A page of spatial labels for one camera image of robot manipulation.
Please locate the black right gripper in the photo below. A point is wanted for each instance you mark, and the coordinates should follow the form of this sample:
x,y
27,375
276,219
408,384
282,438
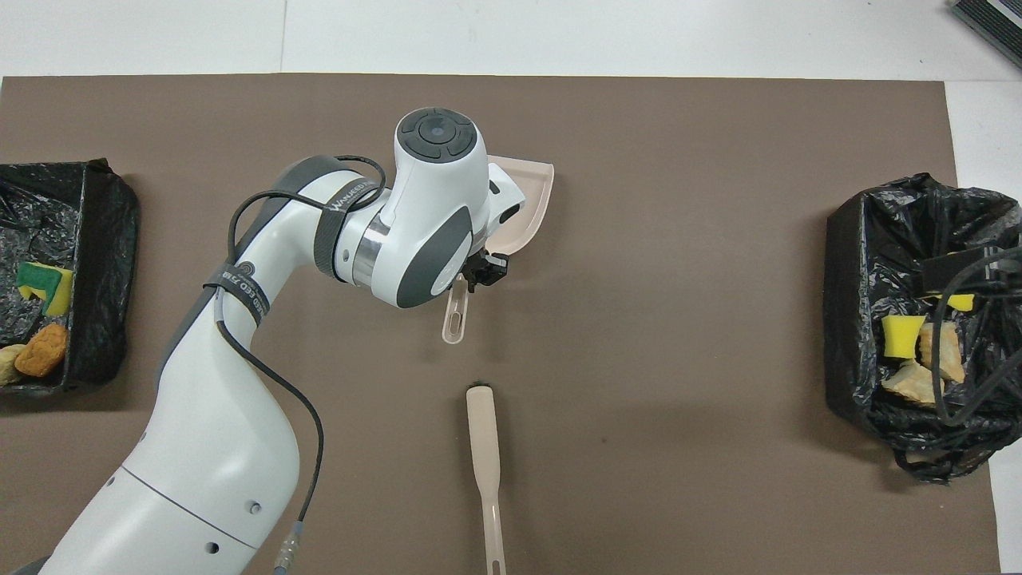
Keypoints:
x,y
1016,267

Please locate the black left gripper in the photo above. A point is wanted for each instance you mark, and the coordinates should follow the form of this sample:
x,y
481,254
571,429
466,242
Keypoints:
x,y
489,269

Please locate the yellow sponge block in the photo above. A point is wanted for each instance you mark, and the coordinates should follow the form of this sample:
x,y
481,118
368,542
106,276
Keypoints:
x,y
958,303

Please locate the beige plastic dustpan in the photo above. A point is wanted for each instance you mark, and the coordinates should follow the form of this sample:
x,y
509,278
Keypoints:
x,y
523,204

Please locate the orange striped foam chunk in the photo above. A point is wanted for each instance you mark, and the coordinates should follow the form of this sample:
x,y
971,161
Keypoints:
x,y
942,347

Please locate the yellow sponge wedge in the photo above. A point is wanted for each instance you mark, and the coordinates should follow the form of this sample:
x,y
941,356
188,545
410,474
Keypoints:
x,y
902,335

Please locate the pale tan foam chunk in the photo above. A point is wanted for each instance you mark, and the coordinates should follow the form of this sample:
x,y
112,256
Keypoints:
x,y
913,382

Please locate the beige brush with black bristles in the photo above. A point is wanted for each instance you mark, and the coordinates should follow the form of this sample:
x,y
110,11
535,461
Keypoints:
x,y
484,435

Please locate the notched yellow sponge piece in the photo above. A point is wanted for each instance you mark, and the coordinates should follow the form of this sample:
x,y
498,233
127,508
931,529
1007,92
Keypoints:
x,y
48,286

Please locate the brown foam nugget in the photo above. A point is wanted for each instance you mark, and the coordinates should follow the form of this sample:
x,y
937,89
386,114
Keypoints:
x,y
41,351

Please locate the cream foam piece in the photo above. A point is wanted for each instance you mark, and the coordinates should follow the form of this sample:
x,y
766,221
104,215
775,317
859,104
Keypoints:
x,y
8,363

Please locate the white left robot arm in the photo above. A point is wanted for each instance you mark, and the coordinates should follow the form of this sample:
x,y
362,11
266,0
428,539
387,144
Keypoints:
x,y
231,415

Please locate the black bag lined bin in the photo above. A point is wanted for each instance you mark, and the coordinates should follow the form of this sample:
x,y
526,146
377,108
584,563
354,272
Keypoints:
x,y
104,279
870,263

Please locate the brown table mat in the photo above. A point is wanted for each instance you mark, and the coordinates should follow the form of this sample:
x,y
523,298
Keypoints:
x,y
639,439

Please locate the dark grey ribbed device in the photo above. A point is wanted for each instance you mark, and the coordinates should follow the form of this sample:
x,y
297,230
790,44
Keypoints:
x,y
994,20

